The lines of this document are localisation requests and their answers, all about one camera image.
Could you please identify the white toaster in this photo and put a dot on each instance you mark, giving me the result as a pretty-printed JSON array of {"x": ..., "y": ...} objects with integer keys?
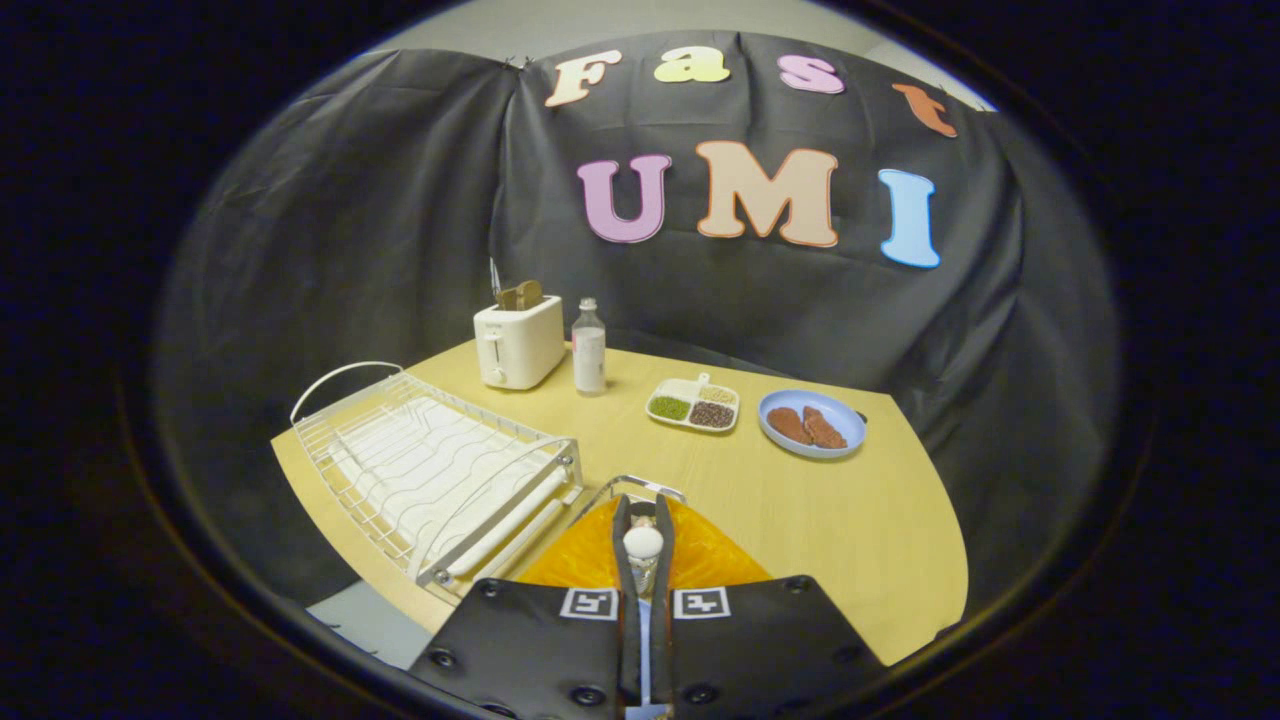
[{"x": 520, "y": 345}]

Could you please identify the beige beans pile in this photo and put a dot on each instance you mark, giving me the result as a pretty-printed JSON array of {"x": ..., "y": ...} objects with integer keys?
[{"x": 718, "y": 394}]

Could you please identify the clear bottle with white label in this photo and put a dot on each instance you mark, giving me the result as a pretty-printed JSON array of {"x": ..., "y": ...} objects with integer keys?
[{"x": 589, "y": 350}]

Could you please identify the brown meat piece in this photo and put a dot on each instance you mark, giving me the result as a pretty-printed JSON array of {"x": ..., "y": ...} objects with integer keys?
[
  {"x": 825, "y": 428},
  {"x": 788, "y": 425}
]

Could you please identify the black backdrop cloth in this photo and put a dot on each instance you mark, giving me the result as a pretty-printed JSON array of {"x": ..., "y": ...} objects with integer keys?
[{"x": 400, "y": 200}]

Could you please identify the blue plate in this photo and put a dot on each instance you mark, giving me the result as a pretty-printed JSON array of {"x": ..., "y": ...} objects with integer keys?
[{"x": 845, "y": 420}]

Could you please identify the brown toast slice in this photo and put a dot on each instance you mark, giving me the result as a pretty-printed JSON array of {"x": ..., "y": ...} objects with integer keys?
[
  {"x": 507, "y": 298},
  {"x": 530, "y": 293}
]

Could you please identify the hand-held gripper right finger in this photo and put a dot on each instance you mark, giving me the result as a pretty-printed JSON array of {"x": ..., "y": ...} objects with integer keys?
[{"x": 661, "y": 610}]

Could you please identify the green beans pile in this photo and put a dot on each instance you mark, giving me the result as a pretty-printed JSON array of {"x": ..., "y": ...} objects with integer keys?
[{"x": 669, "y": 407}]

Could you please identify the white divided dish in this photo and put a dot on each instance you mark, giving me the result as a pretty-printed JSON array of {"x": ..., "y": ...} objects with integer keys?
[{"x": 682, "y": 389}]

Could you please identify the dark red beans pile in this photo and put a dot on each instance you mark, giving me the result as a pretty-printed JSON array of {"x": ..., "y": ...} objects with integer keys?
[{"x": 711, "y": 414}]

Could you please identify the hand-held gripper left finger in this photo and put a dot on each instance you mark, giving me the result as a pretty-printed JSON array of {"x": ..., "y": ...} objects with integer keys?
[{"x": 627, "y": 600}]

